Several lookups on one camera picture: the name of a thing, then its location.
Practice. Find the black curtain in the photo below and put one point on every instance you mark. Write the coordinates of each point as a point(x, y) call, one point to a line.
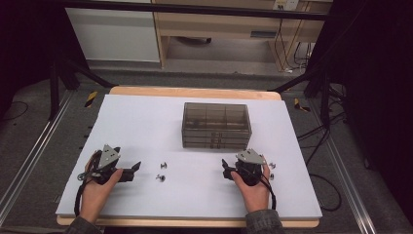
point(373, 81)
point(26, 39)

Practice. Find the metal floor rail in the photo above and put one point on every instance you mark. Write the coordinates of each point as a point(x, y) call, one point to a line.
point(344, 175)
point(35, 146)

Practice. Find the black metal stand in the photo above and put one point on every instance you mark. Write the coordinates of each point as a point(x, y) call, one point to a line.
point(324, 97)
point(54, 84)

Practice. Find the wooden desk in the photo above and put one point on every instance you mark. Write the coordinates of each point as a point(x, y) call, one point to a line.
point(220, 24)

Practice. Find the yellow black floor tape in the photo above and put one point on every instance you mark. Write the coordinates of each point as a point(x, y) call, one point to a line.
point(301, 105)
point(91, 98)

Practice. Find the person's left hand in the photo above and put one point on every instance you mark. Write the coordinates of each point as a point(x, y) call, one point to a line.
point(95, 198)

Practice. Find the smoky transparent drawer cabinet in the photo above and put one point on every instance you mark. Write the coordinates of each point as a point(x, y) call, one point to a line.
point(216, 120)

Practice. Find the person's right hand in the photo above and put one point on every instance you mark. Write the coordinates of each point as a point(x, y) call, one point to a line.
point(256, 198)

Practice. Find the white cabinet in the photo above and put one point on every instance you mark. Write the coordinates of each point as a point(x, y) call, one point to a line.
point(113, 32)

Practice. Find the white power strip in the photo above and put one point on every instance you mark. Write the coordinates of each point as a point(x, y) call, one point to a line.
point(285, 4)

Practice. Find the wooden table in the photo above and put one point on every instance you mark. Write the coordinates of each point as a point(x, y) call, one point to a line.
point(195, 92)

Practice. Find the black horizontal frame bar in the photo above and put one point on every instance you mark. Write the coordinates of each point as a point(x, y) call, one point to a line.
point(195, 9)

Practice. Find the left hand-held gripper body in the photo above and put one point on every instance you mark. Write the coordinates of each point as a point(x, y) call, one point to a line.
point(105, 159)

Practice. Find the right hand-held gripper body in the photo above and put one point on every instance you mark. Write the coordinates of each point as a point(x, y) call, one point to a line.
point(249, 170)

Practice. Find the white table board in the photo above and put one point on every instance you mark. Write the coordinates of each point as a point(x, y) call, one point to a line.
point(146, 130)

